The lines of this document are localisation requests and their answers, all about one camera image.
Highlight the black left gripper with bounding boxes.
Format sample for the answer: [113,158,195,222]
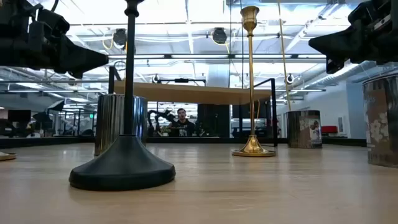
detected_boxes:
[0,7,109,80]

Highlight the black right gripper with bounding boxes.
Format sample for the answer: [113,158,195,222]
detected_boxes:
[308,0,398,75]

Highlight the shiny silver candle tin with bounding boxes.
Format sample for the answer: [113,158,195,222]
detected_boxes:
[94,94,149,156]

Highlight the floral print candle tin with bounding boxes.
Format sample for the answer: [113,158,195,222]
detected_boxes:
[362,73,398,169]
[286,110,323,149]

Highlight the black candlestick holder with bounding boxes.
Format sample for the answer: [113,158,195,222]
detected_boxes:
[68,0,177,192]

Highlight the thin yellow pole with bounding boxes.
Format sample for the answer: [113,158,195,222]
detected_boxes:
[277,0,292,112]

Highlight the black round ceiling fixture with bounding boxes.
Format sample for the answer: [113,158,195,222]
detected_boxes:
[112,28,128,47]
[211,27,228,45]

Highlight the red seat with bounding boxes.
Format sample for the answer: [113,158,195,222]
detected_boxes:
[321,125,339,135]

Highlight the raised wooden shelf black legs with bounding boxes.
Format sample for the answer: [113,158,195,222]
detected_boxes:
[107,65,279,147]

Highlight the person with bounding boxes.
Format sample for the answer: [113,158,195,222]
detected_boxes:
[166,108,197,138]

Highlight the black cabinet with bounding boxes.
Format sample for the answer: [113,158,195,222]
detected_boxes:
[197,104,231,138]

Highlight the black table frame rail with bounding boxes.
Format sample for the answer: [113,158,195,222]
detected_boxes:
[0,136,368,149]

